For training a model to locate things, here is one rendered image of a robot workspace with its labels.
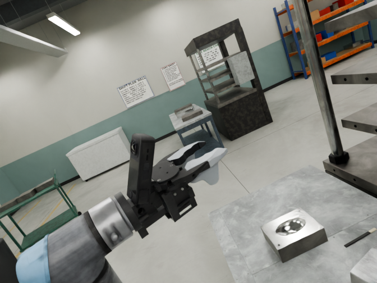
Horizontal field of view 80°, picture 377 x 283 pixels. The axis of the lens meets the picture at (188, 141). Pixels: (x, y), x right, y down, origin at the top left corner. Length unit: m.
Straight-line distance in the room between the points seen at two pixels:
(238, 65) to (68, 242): 4.09
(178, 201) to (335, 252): 0.77
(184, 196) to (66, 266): 0.20
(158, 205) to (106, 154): 6.23
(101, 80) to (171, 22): 2.61
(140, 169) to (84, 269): 0.16
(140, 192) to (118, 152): 6.18
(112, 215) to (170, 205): 0.10
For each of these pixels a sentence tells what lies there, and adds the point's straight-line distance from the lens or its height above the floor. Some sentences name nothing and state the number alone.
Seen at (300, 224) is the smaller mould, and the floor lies 0.85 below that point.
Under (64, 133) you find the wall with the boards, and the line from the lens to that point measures 7.70.
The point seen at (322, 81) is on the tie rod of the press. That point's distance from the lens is 1.39.
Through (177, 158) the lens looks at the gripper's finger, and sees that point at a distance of 0.44.
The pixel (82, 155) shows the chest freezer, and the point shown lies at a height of 0.73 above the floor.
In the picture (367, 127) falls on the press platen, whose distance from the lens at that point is 1.38.
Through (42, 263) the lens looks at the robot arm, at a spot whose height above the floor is 1.46.
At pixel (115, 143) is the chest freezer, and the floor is 0.64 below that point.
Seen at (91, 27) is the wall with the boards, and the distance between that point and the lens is 7.42.
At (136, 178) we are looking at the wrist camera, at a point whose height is 1.49.
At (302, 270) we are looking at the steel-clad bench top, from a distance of 1.04.
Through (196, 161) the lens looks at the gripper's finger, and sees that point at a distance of 0.40.
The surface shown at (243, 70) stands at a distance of 4.32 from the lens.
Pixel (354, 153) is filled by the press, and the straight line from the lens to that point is 1.66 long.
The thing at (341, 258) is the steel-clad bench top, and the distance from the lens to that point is 1.06.
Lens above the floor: 1.60
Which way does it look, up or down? 16 degrees down
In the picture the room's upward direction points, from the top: 24 degrees counter-clockwise
